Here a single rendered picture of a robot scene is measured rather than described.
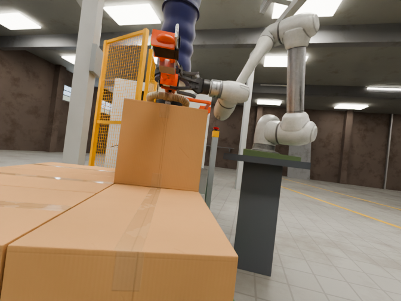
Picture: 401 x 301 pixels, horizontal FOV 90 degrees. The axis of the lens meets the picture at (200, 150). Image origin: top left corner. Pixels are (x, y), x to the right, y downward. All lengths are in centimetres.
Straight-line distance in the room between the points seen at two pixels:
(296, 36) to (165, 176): 105
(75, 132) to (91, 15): 128
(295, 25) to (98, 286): 139
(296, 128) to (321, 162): 1177
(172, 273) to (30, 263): 23
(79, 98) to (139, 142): 166
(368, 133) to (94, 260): 1392
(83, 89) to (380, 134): 1373
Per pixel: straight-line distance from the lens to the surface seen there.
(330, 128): 1337
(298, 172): 1199
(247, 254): 151
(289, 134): 137
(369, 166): 1399
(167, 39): 70
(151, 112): 98
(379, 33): 632
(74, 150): 253
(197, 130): 97
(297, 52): 140
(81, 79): 261
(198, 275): 43
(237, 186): 475
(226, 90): 104
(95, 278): 44
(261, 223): 144
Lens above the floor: 73
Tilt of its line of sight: 1 degrees up
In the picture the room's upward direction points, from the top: 7 degrees clockwise
